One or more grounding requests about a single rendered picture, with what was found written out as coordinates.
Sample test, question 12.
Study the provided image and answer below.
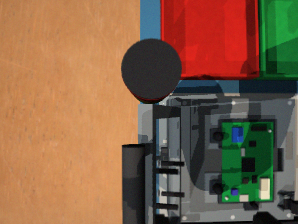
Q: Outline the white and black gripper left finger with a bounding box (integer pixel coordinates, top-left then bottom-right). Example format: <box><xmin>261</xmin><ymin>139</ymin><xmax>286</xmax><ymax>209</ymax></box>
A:
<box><xmin>154</xmin><ymin>214</ymin><xmax>170</xmax><ymax>224</ymax></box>

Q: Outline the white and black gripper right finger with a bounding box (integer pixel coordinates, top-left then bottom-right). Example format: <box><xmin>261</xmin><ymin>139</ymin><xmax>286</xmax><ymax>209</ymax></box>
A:
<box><xmin>253</xmin><ymin>212</ymin><xmax>282</xmax><ymax>224</ymax></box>

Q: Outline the red open-top bin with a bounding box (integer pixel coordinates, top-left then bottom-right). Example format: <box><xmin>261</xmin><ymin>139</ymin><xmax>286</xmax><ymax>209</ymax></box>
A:
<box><xmin>160</xmin><ymin>0</ymin><xmax>259</xmax><ymax>80</ymax></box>

